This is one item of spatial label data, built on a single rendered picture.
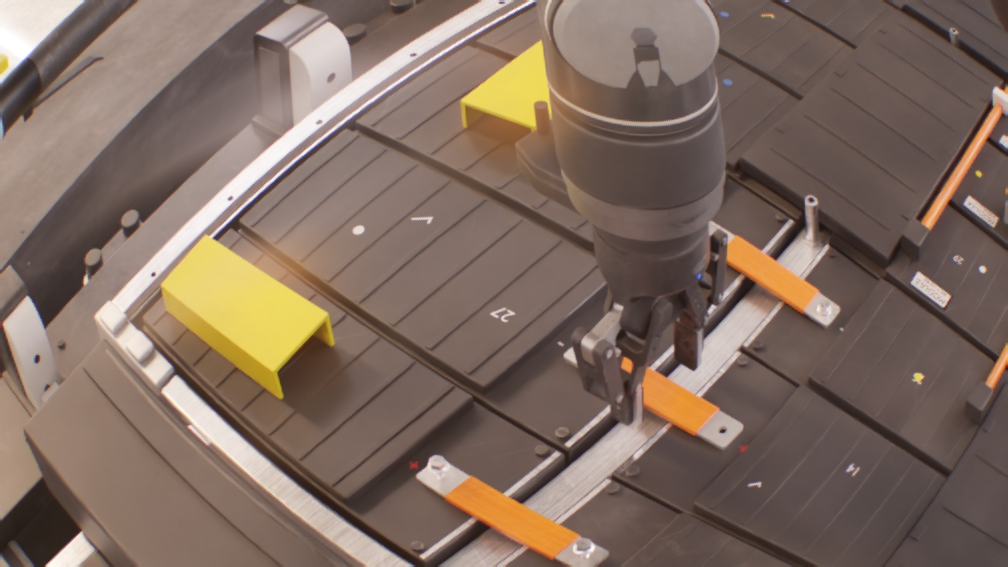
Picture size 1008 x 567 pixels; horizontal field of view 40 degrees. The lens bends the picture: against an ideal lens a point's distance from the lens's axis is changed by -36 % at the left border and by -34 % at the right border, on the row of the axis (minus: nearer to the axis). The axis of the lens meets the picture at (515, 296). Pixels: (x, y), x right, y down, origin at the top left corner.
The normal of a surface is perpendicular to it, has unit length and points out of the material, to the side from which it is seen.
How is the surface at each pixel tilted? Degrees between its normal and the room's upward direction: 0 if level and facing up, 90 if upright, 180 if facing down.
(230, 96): 90
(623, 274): 90
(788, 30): 0
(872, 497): 0
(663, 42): 90
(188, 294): 0
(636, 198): 90
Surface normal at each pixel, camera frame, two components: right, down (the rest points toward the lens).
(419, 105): -0.08, -0.71
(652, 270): -0.06, 0.70
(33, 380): 0.74, 0.43
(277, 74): -0.67, 0.56
